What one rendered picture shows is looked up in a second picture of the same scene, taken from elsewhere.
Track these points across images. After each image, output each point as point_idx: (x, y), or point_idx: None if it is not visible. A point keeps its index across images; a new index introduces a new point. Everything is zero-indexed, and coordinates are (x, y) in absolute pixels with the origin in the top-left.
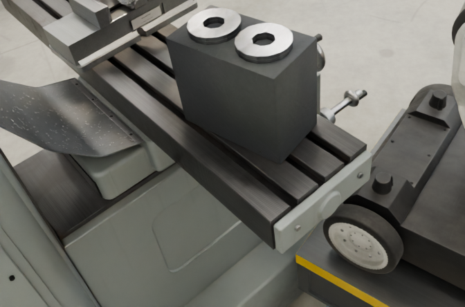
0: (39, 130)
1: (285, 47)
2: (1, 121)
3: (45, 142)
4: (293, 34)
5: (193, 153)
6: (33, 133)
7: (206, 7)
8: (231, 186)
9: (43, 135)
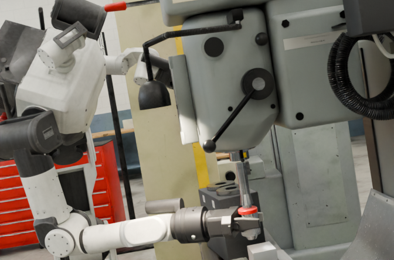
0: (362, 252)
1: (217, 181)
2: (369, 209)
3: (357, 242)
4: (204, 190)
5: (275, 244)
6: (363, 241)
7: (223, 198)
8: (269, 235)
9: (359, 249)
